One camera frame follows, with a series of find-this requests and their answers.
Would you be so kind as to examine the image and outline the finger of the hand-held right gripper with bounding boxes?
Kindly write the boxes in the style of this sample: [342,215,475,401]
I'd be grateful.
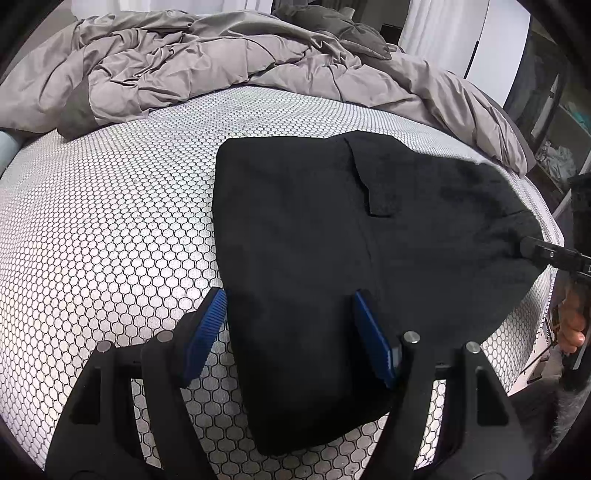
[519,235,584,274]

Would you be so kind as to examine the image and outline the light blue pillow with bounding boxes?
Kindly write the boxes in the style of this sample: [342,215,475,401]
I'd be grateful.
[0,130,22,179]

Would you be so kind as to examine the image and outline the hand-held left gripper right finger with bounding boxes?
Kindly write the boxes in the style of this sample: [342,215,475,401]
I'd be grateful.
[354,290,539,480]

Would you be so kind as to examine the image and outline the white cloth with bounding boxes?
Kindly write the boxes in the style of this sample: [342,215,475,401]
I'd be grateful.
[538,141,579,178]

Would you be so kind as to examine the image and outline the dark grey pillow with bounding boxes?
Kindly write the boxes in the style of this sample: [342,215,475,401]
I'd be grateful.
[274,4,400,62]

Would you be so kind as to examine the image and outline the dark shelf cabinet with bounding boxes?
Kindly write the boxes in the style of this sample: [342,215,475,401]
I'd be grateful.
[502,23,591,222]

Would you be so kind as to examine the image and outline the grey duvet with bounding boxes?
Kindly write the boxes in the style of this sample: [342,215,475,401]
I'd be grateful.
[0,11,537,177]

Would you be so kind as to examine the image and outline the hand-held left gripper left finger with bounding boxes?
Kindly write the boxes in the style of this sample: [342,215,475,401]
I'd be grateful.
[45,288,228,480]

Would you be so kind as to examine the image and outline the bed with hexagon patterned sheet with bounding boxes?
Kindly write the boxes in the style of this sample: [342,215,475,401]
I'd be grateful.
[0,85,567,472]

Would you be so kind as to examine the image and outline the person's right hand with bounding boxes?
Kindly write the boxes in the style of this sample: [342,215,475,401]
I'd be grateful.
[556,287,591,356]

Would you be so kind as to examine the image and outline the white curtain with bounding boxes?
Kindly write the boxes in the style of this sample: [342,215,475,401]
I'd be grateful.
[398,0,486,75]
[71,0,274,14]

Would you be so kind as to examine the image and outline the black pants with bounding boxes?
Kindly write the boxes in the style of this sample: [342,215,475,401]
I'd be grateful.
[215,131,546,456]

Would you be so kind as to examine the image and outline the person's right forearm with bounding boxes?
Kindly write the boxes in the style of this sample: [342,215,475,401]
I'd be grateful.
[507,362,591,464]

